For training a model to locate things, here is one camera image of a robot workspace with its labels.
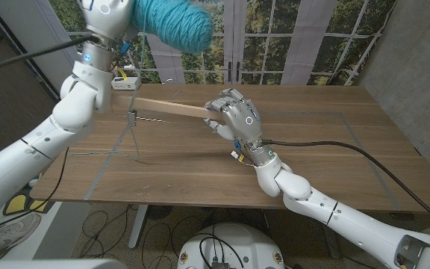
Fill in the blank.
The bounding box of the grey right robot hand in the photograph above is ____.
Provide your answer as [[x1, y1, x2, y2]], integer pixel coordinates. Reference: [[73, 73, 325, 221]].
[[203, 88, 275, 167]]

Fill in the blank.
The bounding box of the wooden clothes hanger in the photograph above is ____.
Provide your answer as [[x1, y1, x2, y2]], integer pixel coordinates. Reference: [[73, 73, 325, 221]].
[[110, 77, 224, 129]]

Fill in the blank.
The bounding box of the teal yarn skein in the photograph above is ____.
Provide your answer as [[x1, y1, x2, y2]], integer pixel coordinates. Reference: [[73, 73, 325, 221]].
[[68, 0, 214, 162]]

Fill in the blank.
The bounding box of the printed window backdrop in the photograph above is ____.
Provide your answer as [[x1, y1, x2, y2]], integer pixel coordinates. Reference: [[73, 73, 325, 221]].
[[49, 0, 397, 98]]

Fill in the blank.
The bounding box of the white power strip box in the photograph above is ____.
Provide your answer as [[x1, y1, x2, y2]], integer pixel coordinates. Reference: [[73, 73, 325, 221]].
[[112, 75, 143, 91]]

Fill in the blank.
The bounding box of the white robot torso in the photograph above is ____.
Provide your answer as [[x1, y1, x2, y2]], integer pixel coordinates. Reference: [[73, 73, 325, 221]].
[[177, 223, 285, 269]]

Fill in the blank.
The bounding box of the dark round floor object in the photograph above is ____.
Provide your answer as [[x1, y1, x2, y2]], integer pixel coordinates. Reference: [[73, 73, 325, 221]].
[[146, 205, 174, 220]]

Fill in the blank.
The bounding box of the white table leg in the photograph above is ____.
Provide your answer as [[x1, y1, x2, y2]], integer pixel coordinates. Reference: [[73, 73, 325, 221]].
[[128, 204, 149, 250]]

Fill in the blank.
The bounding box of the grey table leg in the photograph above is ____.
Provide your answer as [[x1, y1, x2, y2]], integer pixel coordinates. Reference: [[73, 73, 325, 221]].
[[320, 225, 342, 259]]

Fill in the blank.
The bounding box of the grey sneaker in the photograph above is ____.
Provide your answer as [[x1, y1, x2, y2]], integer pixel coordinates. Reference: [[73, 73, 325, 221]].
[[0, 212, 43, 259]]

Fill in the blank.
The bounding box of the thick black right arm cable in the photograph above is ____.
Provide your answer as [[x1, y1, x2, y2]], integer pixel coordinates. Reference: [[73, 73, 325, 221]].
[[260, 138, 430, 235]]

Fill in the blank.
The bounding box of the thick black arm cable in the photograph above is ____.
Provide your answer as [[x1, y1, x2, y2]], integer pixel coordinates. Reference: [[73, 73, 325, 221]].
[[260, 138, 430, 235], [0, 34, 100, 74]]

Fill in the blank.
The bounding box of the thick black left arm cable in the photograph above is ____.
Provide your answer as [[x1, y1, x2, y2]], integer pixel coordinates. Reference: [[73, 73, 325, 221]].
[[0, 34, 100, 74]]

